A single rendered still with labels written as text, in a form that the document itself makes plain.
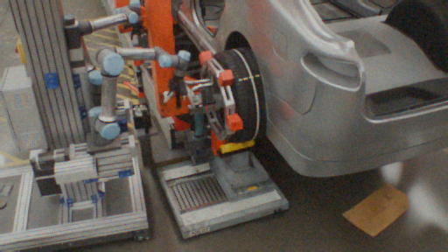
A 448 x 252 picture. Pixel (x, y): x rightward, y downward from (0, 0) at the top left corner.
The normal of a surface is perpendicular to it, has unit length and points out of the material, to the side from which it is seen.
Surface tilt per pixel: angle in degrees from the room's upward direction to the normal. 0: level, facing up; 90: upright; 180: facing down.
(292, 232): 0
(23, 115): 90
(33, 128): 90
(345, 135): 96
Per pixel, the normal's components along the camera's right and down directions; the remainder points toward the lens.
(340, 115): -0.17, 0.53
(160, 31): 0.35, 0.51
